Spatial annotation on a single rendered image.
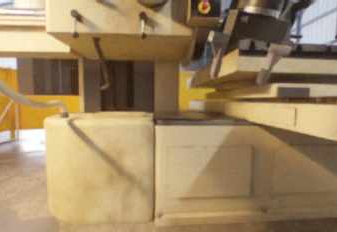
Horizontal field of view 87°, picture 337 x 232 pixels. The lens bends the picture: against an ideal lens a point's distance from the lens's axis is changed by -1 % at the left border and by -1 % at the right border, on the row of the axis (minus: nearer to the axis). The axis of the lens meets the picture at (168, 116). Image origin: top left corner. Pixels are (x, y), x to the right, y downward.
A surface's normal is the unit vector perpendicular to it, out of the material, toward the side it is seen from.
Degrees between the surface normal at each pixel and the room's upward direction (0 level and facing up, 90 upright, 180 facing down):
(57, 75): 90
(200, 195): 90
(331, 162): 90
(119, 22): 90
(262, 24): 113
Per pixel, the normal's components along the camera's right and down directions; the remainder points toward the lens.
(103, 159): 0.07, 0.09
